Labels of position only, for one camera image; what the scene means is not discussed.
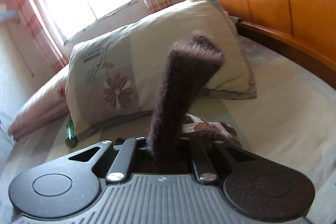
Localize dark brown knit sweater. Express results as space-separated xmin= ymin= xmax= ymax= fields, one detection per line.
xmin=114 ymin=31 xmax=242 ymax=175

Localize green glass bottle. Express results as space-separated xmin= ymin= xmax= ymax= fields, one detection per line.
xmin=65 ymin=118 xmax=77 ymax=148

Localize floral beige pillow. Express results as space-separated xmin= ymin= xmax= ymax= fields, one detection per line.
xmin=66 ymin=0 xmax=257 ymax=139

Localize folded pink floral quilt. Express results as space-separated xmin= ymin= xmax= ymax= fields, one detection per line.
xmin=7 ymin=65 xmax=69 ymax=140

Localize patchwork pastel bed sheet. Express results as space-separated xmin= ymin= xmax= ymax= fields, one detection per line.
xmin=1 ymin=39 xmax=335 ymax=223

